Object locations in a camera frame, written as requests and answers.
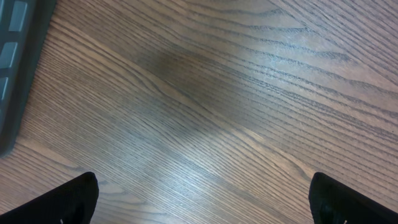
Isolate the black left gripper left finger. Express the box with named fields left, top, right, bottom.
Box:
left=1, top=172, right=99, bottom=224

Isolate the grey plastic basket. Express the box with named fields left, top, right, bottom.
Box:
left=1, top=0, right=57, bottom=157

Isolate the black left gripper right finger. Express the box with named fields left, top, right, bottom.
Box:
left=308, top=172, right=397, bottom=224

